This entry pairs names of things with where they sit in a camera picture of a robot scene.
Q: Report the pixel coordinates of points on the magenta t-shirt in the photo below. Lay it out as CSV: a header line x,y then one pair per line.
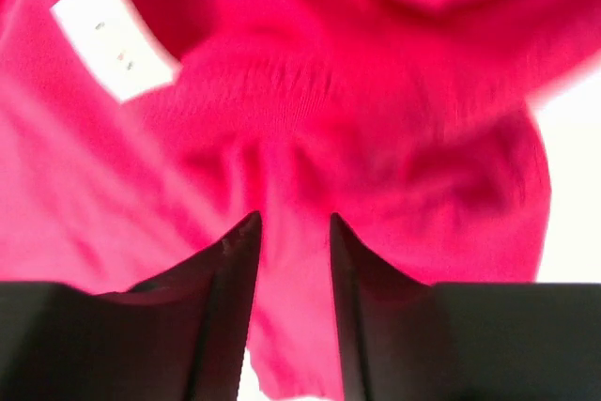
x,y
136,132

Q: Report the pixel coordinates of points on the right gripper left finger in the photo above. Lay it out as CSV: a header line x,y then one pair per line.
x,y
179,335

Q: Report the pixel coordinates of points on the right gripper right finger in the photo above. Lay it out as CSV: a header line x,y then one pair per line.
x,y
400,339

